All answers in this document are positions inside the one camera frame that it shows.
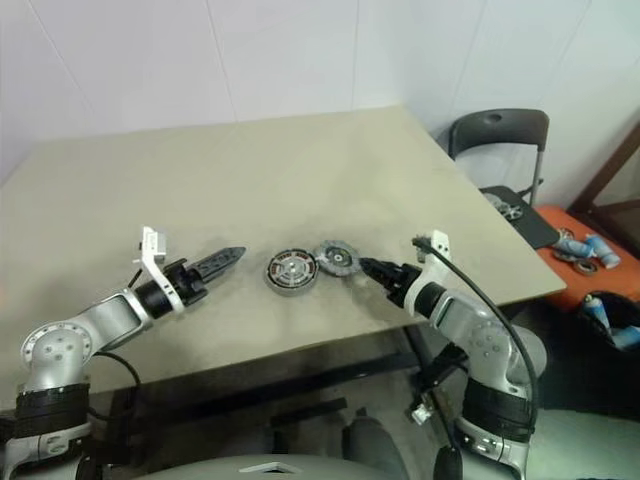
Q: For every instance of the motor housing with copper coils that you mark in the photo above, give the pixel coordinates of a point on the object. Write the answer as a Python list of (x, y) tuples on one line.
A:
[(290, 294)]

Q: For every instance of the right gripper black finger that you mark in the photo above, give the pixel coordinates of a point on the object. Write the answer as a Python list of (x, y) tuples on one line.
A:
[(382, 267), (382, 282)]

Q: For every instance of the silver spoked wheel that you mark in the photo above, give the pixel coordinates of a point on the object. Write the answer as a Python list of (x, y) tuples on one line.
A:
[(510, 210)]

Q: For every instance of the small white crumpled object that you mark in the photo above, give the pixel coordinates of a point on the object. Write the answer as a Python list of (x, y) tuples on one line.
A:
[(421, 412)]

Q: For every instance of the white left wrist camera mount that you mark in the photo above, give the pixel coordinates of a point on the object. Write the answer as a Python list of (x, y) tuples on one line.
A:
[(155, 260)]

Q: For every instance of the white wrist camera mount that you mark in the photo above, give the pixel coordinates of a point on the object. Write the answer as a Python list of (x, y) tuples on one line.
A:
[(155, 260), (435, 255)]

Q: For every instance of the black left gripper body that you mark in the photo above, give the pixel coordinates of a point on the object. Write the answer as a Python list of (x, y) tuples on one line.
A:
[(187, 282)]

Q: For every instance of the black folding chair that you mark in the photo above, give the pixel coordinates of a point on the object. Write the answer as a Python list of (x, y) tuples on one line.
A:
[(500, 127)]

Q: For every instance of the blue white bottle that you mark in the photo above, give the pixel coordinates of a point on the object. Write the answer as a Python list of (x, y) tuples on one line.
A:
[(602, 252), (575, 246), (627, 339), (597, 312)]

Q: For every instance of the dark rounded robot knee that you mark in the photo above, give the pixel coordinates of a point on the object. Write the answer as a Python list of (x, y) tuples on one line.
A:
[(372, 442)]

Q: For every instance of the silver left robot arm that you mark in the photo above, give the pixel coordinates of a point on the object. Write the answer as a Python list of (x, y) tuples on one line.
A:
[(100, 320)]

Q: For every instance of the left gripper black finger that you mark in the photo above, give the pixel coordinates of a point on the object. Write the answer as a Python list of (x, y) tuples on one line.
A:
[(217, 271), (220, 257)]

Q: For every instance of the black silver spoked rotor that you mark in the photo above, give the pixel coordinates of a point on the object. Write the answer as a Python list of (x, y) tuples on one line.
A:
[(291, 267)]

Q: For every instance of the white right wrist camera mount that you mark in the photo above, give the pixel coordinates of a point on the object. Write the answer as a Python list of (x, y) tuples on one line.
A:
[(435, 255)]

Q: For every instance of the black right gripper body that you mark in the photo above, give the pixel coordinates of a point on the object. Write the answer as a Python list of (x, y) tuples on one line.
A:
[(402, 285)]

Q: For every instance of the dark cabinet frame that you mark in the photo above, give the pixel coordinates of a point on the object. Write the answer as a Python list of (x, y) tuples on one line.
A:
[(607, 175)]

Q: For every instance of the black metal table frame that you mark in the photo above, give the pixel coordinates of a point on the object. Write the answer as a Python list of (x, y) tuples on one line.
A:
[(300, 367)]

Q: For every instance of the black waste bin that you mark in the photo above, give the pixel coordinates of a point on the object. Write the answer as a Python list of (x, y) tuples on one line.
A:
[(590, 360)]

